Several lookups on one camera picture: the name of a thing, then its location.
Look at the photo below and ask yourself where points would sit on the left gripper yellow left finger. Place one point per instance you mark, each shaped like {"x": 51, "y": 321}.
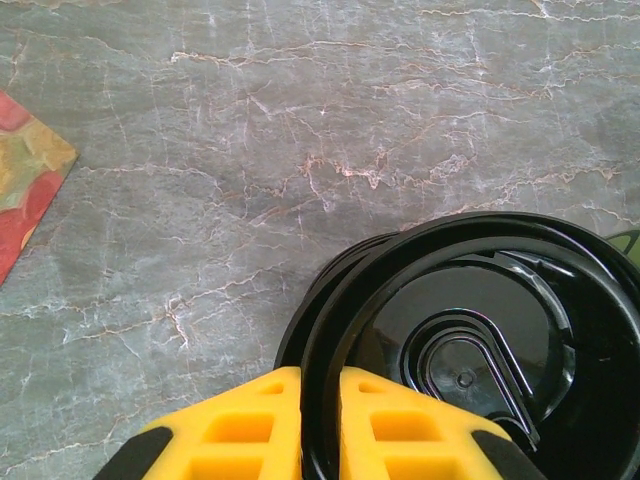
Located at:
{"x": 285, "y": 415}

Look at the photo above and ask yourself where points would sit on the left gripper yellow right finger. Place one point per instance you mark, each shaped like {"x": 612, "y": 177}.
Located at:
{"x": 360, "y": 415}

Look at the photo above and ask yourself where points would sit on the black plastic cup lid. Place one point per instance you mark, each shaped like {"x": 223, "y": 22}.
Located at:
{"x": 500, "y": 310}

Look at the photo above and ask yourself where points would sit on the colourful printed paper bag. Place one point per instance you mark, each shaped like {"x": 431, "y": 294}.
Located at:
{"x": 25, "y": 175}

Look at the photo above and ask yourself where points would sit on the stack of black lids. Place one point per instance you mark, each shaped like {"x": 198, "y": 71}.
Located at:
{"x": 325, "y": 285}

